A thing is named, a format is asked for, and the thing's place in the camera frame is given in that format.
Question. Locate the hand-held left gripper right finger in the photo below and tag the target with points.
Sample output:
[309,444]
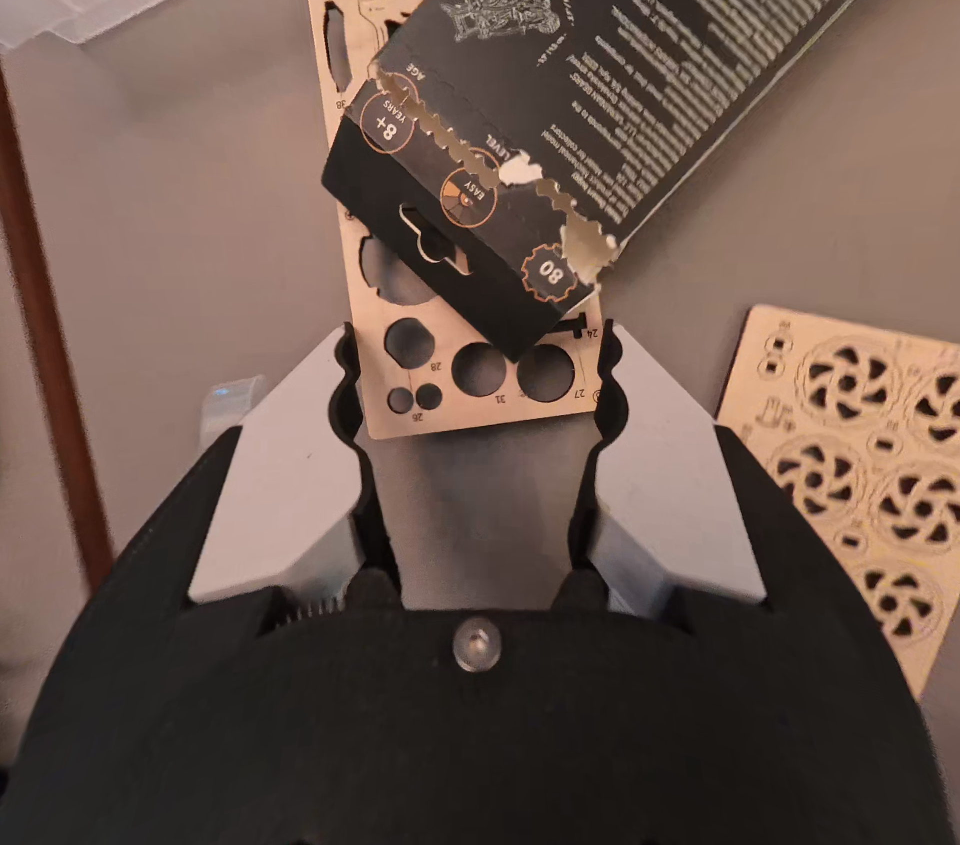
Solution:
[667,485]

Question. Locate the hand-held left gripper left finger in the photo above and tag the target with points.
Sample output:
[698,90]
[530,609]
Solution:
[277,485]

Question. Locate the wooden parts sheet round holes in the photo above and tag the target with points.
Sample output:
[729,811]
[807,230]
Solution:
[454,414]

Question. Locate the wooden parts sheet gear wheels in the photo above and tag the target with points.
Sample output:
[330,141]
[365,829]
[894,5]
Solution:
[750,391]

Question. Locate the small clear plastic piece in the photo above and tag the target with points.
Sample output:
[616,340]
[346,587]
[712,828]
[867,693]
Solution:
[225,410]

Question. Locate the black cardboard box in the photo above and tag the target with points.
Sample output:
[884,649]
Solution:
[675,72]

